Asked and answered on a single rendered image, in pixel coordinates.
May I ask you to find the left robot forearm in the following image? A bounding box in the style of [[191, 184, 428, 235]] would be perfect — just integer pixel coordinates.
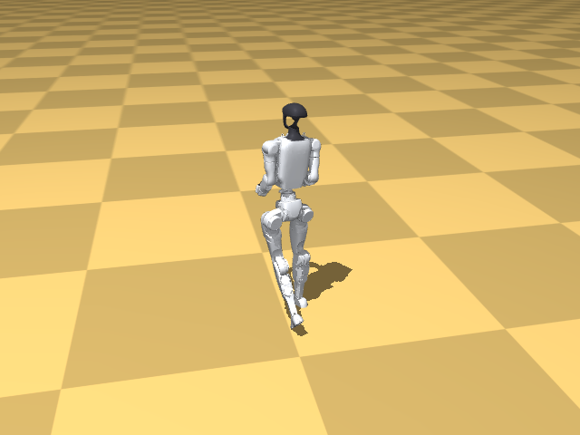
[[256, 175, 273, 197]]

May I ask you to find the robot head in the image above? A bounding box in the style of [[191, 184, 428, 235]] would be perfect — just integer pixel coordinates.
[[282, 103, 307, 141]]

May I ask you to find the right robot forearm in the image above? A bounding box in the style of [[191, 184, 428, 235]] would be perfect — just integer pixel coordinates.
[[302, 174, 319, 187]]

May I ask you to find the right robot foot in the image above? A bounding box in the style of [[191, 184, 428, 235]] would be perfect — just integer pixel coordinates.
[[294, 294, 308, 308]]

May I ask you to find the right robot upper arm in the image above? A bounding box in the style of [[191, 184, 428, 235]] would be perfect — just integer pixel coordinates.
[[305, 138, 321, 182]]

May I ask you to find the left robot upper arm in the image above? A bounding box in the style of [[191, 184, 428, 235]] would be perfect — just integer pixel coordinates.
[[262, 140, 281, 186]]

